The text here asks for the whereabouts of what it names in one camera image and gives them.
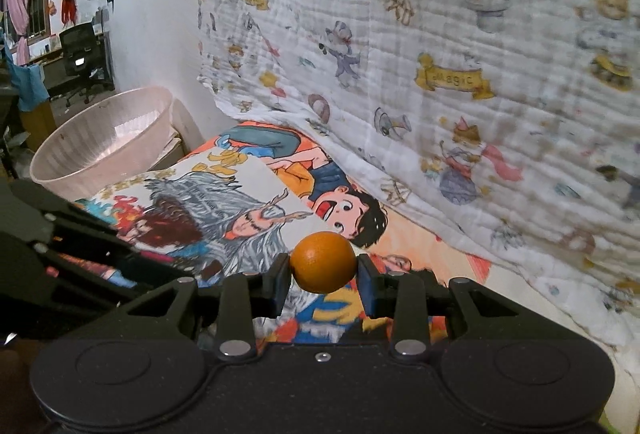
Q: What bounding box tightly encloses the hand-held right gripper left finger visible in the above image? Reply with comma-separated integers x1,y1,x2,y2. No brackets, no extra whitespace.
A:
117,254,292,360

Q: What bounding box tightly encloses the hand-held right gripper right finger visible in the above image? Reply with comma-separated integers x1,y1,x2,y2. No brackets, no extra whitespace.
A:
356,256,527,360

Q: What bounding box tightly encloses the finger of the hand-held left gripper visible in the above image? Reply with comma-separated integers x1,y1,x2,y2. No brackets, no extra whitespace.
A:
34,233,197,288
9,179,121,241

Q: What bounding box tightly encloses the orange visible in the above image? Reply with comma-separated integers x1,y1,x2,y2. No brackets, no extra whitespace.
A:
289,231,359,293

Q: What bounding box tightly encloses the colourful cartoon poster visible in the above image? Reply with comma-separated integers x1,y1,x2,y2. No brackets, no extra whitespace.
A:
252,264,451,346

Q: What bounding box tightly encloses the pale pink plastic basket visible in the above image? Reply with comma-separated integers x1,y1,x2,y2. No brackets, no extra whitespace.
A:
29,86,175,202

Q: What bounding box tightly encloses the white grey-haired figure poster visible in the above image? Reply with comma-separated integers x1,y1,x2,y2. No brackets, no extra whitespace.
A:
74,158,321,295

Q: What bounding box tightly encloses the blue cloth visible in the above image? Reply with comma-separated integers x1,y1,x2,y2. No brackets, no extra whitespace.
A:
0,46,51,113

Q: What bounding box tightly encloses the orange cartoon boy poster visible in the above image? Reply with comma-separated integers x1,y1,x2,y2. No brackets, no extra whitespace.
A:
202,123,501,295

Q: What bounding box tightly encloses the wooden desk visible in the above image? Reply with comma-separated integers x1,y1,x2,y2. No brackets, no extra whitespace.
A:
27,31,116,97

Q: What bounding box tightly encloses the black office chair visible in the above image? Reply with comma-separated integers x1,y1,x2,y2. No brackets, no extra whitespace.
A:
57,21,117,108

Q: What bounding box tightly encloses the white cartoon printed blanket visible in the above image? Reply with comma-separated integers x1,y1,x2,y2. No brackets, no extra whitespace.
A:
195,0,640,350

